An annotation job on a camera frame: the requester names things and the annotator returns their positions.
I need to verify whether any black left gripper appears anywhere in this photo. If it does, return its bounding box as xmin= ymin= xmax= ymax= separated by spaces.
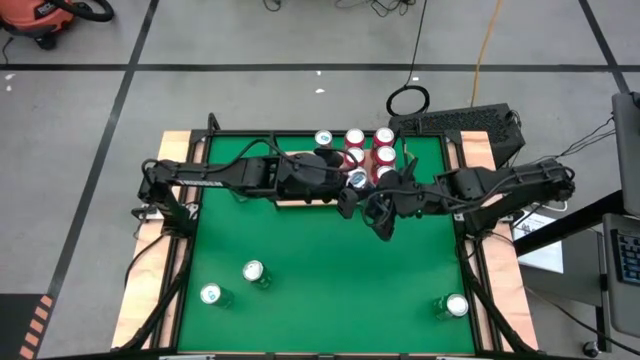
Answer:
xmin=304 ymin=147 xmax=361 ymax=220

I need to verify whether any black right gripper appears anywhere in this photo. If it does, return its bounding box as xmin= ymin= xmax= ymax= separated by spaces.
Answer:
xmin=372 ymin=158 xmax=437 ymax=242

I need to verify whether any silver blue energy drink can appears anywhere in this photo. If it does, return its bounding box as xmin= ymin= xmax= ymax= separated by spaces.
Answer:
xmin=313 ymin=129 xmax=335 ymax=151
xmin=346 ymin=168 xmax=371 ymax=194

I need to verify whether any red Fanta soda can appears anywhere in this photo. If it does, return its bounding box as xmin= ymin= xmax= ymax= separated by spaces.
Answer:
xmin=343 ymin=127 xmax=367 ymax=150
xmin=373 ymin=145 xmax=398 ymax=167
xmin=344 ymin=147 xmax=367 ymax=169
xmin=372 ymin=164 xmax=396 ymax=185
xmin=372 ymin=126 xmax=396 ymax=149

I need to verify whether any green soda can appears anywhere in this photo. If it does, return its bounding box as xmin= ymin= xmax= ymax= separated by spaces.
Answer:
xmin=432 ymin=292 xmax=470 ymax=322
xmin=242 ymin=259 xmax=274 ymax=291
xmin=199 ymin=282 xmax=235 ymax=310

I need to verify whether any white paper sheet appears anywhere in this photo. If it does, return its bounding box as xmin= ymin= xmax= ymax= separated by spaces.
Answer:
xmin=512 ymin=209 xmax=565 ymax=275

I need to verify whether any black beam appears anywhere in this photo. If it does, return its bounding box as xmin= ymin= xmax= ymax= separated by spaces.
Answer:
xmin=513 ymin=189 xmax=626 ymax=257

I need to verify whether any grey side desk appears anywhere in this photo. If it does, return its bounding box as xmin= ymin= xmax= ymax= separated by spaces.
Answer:
xmin=519 ymin=227 xmax=609 ymax=307

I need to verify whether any grey monitor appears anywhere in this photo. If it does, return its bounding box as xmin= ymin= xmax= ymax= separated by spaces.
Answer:
xmin=612 ymin=91 xmax=640 ymax=216

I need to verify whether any grey keyboard terminal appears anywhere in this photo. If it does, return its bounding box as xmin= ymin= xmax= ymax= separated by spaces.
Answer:
xmin=602 ymin=212 xmax=640 ymax=339

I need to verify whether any orange shop vacuum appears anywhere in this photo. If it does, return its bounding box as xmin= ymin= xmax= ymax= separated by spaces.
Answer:
xmin=0 ymin=0 xmax=76 ymax=51

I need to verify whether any black orange striped floor mat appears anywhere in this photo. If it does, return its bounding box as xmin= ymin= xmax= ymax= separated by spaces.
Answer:
xmin=0 ymin=292 xmax=56 ymax=360

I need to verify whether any wooden shelf with black frame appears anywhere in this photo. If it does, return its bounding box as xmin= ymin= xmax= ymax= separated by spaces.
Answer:
xmin=257 ymin=130 xmax=406 ymax=207

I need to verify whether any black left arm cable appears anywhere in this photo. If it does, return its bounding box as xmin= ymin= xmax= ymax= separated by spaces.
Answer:
xmin=217 ymin=137 xmax=361 ymax=174

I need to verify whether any black table frame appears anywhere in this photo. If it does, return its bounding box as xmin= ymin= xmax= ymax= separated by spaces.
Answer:
xmin=112 ymin=112 xmax=539 ymax=360

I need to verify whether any black floor cable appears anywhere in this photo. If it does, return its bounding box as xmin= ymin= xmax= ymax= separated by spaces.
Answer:
xmin=333 ymin=0 xmax=417 ymax=17
xmin=524 ymin=287 xmax=640 ymax=357
xmin=385 ymin=0 xmax=431 ymax=118

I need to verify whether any yellow cable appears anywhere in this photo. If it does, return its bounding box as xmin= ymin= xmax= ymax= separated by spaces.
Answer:
xmin=469 ymin=0 xmax=504 ymax=109

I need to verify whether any black wire bundle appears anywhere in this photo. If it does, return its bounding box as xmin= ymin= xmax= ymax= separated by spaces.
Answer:
xmin=524 ymin=115 xmax=617 ymax=166

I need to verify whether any black vacuum hose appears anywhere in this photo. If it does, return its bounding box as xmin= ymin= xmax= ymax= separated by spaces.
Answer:
xmin=49 ymin=0 xmax=116 ymax=24

